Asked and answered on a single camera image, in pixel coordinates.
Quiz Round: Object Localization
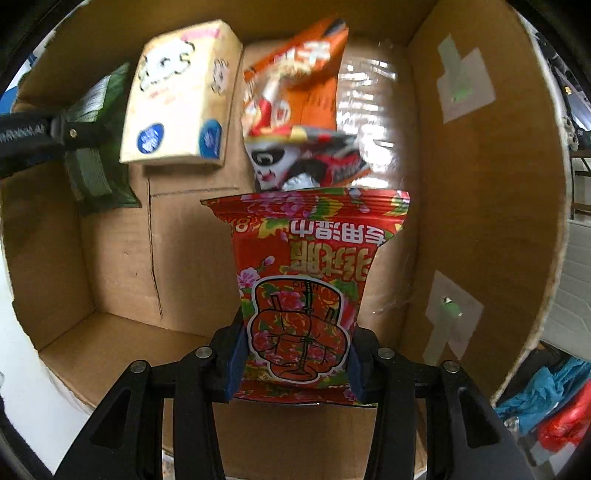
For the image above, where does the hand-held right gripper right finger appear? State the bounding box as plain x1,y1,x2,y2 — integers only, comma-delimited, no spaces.
348,327,532,480

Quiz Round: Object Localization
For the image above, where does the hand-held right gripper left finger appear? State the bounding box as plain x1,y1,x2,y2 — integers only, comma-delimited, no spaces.
54,319,245,480

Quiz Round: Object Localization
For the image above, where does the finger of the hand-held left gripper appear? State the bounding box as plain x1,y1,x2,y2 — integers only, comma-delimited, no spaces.
0,110,122,181

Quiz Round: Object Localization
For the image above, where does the green foil packet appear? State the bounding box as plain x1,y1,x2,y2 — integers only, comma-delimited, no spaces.
62,62,141,214

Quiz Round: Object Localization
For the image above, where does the red floral snack packet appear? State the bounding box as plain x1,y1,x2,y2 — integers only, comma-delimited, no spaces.
199,187,411,408

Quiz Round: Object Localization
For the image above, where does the cardboard box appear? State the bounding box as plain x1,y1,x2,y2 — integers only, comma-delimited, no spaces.
0,0,574,478

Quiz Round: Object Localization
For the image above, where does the cream tissue pack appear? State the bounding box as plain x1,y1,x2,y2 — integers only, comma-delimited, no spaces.
119,18,244,167

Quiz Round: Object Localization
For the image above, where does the panda print snack bag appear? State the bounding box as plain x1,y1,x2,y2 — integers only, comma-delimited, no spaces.
245,124,372,192

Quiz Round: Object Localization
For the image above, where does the orange snack bag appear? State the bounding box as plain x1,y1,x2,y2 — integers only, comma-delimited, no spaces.
241,16,350,139

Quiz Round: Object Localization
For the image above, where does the red plastic bag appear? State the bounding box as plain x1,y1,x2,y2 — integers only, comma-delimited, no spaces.
538,394,591,452

